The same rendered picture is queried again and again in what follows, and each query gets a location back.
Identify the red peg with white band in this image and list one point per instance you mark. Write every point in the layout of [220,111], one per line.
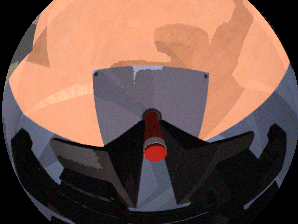
[154,147]

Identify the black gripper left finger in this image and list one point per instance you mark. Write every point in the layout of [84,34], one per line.
[119,162]

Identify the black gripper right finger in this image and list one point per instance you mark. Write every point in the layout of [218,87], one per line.
[190,160]

